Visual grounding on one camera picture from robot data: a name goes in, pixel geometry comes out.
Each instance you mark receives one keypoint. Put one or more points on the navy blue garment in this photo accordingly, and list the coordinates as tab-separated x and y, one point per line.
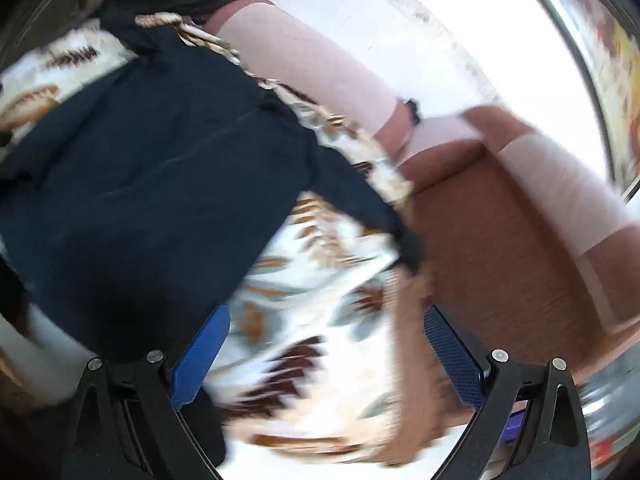
150	185

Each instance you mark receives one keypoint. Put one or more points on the colourful printed panel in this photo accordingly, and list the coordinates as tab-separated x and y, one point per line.
620	85

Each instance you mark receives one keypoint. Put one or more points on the white cloth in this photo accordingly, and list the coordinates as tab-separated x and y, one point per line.
30	350

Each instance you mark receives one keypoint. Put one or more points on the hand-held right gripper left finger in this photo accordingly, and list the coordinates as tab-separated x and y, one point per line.
200	355

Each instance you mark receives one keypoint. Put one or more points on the small pink quilted cushion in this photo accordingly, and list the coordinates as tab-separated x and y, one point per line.
440	135

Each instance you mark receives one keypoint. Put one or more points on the leaf print fleece blanket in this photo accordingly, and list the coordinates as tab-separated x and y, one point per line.
325	270

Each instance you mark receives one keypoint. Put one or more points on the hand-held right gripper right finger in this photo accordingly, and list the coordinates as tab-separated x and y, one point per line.
452	355

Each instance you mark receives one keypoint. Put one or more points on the pink armrest cover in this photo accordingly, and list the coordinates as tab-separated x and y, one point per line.
565	190

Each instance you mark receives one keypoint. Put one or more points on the large pink quilted cushion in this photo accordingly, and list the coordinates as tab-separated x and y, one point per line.
300	60

